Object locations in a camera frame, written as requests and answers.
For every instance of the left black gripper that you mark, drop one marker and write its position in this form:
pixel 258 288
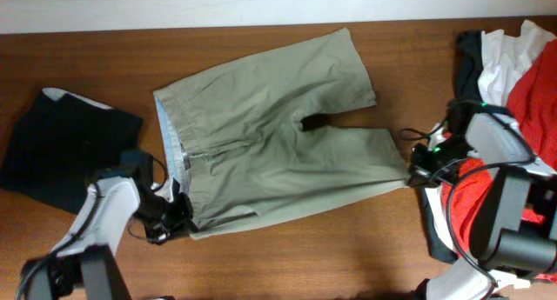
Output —
pixel 183 201

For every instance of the khaki green shorts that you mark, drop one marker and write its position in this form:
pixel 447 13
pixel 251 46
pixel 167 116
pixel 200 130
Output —
pixel 234 140

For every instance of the folded black shorts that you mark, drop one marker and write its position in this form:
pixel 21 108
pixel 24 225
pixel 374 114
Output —
pixel 60 141

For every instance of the white garment in pile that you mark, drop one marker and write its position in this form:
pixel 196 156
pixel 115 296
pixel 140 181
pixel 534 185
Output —
pixel 505 61

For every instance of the black garment in pile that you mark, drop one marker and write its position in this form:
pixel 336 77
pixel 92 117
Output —
pixel 439 243

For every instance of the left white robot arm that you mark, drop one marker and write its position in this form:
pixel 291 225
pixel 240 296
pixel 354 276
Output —
pixel 85 257

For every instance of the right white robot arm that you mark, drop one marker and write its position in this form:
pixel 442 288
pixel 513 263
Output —
pixel 513 238

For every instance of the red printed t-shirt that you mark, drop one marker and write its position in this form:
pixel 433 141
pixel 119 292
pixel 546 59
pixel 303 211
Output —
pixel 533 103

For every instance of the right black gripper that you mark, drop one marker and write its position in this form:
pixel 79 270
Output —
pixel 421 177

